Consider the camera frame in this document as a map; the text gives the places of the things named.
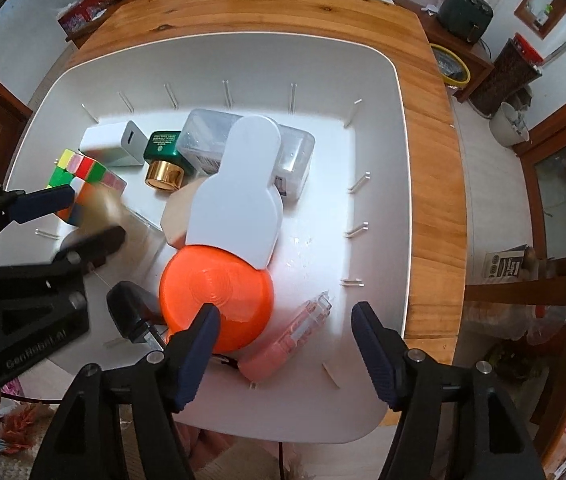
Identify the red tissue box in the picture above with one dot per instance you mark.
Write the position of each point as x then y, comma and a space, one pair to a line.
80, 19

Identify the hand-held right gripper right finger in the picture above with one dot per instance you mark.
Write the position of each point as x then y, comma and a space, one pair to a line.
378, 357

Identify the clear plastic case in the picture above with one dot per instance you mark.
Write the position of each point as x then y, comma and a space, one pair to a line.
140, 221

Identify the black plug charger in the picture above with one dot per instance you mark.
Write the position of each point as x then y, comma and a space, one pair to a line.
128, 305

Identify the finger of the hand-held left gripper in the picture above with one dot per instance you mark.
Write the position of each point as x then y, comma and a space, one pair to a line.
45, 202
95, 245

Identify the printed cardboard box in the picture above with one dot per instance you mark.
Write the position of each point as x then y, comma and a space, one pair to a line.
503, 262

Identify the clear plastic bag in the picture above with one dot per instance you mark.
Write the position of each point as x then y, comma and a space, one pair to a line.
513, 322

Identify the white bucket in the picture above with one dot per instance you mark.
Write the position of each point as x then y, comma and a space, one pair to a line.
508, 127

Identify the blue label plastic box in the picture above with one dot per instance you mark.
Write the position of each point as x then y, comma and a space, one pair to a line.
203, 130

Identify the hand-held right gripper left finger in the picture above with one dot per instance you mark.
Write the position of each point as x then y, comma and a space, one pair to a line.
198, 352

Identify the orange round container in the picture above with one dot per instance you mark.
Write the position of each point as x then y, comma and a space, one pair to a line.
213, 285

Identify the white bottle-shaped board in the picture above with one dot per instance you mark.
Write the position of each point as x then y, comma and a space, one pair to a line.
238, 195

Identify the brown patterned tall tube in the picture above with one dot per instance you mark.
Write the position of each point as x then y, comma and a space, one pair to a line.
505, 77

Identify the long wooden television cabinet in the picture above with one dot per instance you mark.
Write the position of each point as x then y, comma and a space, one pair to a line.
478, 60

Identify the dark green air fryer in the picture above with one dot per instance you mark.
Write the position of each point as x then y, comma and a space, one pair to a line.
465, 12

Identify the green bottle with gold cap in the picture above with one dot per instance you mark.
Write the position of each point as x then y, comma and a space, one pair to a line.
163, 149

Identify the beige wooden block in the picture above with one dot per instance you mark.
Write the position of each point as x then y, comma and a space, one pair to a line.
180, 215

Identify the pink plastic dispenser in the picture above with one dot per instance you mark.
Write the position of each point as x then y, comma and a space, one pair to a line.
273, 355

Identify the yellow rimmed bin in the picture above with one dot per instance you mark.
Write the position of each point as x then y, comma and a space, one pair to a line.
450, 65

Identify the colourful puzzle cube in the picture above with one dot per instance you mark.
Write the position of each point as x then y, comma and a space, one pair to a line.
88, 170

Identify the wooden glass door cabinet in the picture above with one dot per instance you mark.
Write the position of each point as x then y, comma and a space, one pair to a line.
558, 175

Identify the white plug charger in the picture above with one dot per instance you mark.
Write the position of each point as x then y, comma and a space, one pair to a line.
108, 145

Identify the white plastic tray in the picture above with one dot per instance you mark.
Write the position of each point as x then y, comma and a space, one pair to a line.
323, 125

